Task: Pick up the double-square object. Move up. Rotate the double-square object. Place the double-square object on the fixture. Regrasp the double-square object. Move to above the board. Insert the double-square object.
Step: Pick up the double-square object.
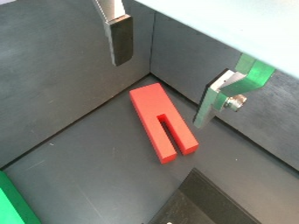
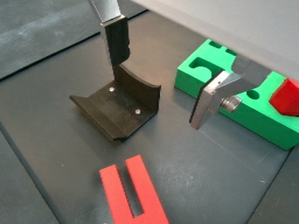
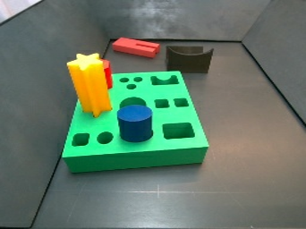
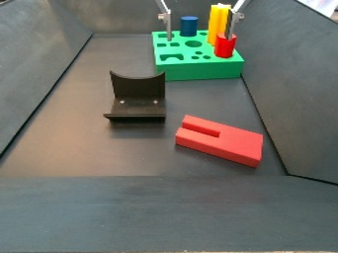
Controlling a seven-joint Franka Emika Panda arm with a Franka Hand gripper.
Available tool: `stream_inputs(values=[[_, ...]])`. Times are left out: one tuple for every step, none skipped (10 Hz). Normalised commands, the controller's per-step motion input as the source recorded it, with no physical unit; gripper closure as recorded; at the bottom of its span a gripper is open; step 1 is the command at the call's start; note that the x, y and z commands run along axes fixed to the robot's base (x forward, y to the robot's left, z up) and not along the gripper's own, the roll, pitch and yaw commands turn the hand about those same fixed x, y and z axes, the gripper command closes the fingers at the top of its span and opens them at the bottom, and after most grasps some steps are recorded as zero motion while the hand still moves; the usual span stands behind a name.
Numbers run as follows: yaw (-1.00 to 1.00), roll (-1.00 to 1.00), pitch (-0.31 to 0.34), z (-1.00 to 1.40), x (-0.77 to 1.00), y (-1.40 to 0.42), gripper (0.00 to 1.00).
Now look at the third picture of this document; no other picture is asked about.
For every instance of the black curved holder stand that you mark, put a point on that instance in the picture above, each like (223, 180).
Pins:
(187, 59)

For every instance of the red double-square block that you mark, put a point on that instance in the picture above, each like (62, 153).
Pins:
(136, 47)

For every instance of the green foam shape board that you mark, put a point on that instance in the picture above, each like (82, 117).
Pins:
(93, 147)

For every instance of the red hexagonal prism block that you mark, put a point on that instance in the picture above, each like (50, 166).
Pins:
(106, 72)

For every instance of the blue cylinder block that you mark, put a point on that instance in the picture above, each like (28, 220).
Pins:
(134, 123)

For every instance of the yellow star prism block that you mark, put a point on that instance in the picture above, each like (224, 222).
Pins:
(89, 83)

